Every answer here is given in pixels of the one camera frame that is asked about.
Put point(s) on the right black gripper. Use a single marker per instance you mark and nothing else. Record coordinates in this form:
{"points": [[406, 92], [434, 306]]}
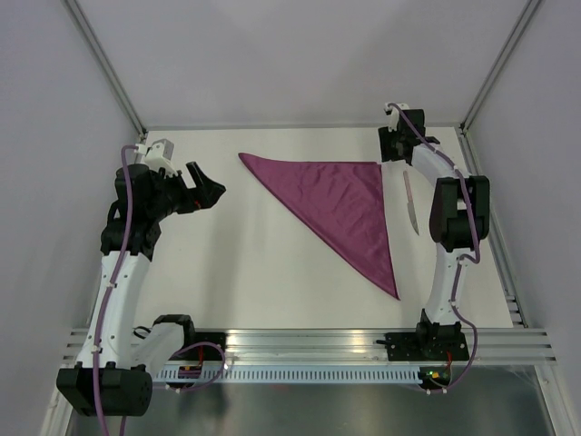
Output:
{"points": [[385, 135]]}

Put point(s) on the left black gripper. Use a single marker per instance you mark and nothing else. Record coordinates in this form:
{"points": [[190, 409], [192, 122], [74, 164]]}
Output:
{"points": [[204, 195]]}

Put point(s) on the knife with pink handle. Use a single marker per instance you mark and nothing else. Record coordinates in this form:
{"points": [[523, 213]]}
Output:
{"points": [[410, 203]]}

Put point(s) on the purple cloth napkin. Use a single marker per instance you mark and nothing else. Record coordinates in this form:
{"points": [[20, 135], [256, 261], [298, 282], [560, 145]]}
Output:
{"points": [[340, 202]]}

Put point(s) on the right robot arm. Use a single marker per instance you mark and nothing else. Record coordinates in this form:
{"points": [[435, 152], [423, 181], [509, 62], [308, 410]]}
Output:
{"points": [[458, 223]]}

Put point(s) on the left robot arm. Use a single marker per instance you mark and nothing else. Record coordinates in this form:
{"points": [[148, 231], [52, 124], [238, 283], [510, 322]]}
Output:
{"points": [[112, 375]]}

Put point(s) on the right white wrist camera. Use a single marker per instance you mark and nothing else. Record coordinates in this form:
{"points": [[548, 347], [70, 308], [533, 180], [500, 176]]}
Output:
{"points": [[392, 111]]}

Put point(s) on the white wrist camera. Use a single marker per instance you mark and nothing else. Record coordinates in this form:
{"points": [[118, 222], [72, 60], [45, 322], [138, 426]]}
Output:
{"points": [[392, 111], [156, 160]]}

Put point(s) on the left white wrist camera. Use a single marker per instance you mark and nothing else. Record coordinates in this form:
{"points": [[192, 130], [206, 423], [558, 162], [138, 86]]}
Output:
{"points": [[156, 160]]}

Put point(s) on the right aluminium frame post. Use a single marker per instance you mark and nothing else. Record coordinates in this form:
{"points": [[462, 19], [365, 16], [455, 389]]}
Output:
{"points": [[516, 34]]}

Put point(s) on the aluminium frame post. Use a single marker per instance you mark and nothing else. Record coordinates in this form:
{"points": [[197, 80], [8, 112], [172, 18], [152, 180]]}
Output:
{"points": [[516, 34], [80, 19]]}

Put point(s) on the right side aluminium rail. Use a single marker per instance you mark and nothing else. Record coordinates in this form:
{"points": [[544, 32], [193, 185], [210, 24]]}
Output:
{"points": [[496, 241]]}

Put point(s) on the aluminium rail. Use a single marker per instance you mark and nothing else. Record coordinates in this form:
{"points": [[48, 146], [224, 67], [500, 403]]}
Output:
{"points": [[506, 346], [496, 241]]}

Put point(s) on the aluminium front rail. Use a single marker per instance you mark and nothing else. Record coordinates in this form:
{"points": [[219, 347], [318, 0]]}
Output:
{"points": [[506, 346]]}

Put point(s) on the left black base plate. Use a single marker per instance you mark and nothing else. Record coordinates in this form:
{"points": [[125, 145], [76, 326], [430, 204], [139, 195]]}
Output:
{"points": [[214, 341]]}

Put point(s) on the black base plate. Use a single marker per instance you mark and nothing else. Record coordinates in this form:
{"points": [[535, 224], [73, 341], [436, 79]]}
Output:
{"points": [[409, 347], [214, 341]]}

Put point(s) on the white slotted cable duct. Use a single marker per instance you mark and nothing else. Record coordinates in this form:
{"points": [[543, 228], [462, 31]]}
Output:
{"points": [[294, 374]]}

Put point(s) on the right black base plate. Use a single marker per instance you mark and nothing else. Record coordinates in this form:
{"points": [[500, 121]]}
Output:
{"points": [[409, 347]]}

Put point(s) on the left aluminium frame post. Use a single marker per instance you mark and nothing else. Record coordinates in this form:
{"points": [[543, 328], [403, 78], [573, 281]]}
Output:
{"points": [[80, 19]]}

